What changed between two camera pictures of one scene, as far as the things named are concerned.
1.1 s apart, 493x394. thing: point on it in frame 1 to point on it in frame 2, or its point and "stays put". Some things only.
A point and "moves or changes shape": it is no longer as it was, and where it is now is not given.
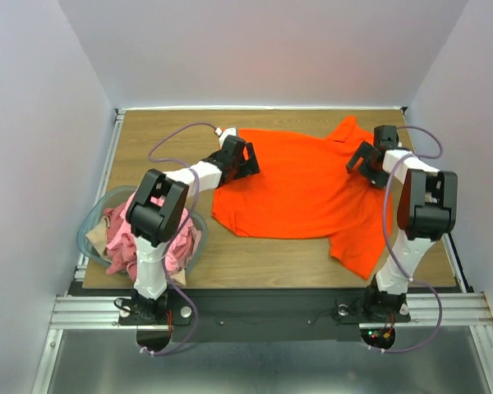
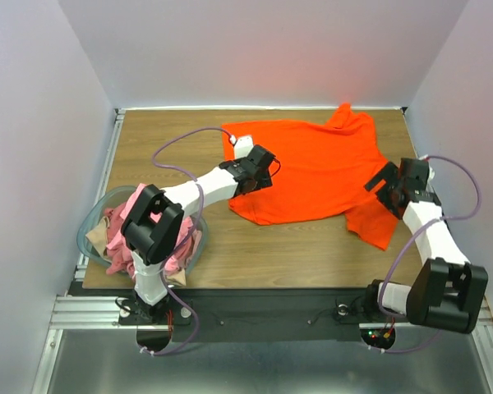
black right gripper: [366, 160] to [381, 178]
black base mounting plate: [240, 315] stays put
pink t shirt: [121, 243] stays put
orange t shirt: [304, 190] moves or changes shape
